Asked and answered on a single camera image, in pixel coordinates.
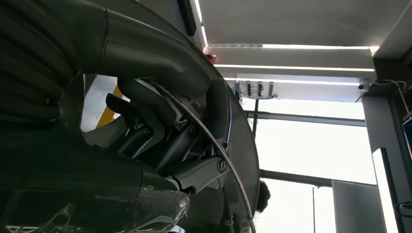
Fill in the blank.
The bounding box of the person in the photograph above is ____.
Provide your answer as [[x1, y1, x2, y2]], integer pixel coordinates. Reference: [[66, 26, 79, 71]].
[[256, 180, 272, 214]]

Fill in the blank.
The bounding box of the ceiling light strip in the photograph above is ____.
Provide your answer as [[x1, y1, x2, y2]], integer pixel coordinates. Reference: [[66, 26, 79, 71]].
[[223, 77, 360, 86], [262, 44, 380, 51], [214, 64, 376, 72]]

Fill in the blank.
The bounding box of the clear plastic film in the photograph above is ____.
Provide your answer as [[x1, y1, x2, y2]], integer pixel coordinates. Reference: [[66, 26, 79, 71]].
[[0, 173, 191, 233]]

